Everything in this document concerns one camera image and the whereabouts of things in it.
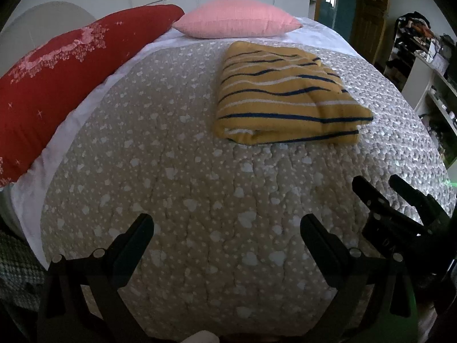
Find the wooden door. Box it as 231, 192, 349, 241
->
352, 0, 390, 65

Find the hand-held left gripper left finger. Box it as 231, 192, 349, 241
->
37, 213, 155, 343

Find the red floral pillow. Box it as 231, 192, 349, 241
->
0, 4, 185, 188

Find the white shelf unit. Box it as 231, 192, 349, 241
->
403, 43, 457, 169

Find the white arched headboard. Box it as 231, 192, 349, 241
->
0, 2, 97, 45

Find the pile of dark clothes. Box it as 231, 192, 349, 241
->
387, 11, 439, 79

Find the teal door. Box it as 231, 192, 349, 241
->
317, 0, 358, 41

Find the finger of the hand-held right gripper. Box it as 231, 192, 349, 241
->
352, 175, 394, 223
388, 174, 451, 226

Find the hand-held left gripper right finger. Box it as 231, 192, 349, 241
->
300, 213, 419, 343

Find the pink pillow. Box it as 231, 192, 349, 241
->
172, 0, 303, 39

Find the white bed sheet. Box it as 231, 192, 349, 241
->
11, 16, 365, 268

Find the checked cloth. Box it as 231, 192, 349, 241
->
0, 229, 48, 312

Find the yellow striped shirt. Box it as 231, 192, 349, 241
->
213, 41, 374, 146

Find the grey dotted quilted blanket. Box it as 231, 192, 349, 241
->
40, 39, 452, 340

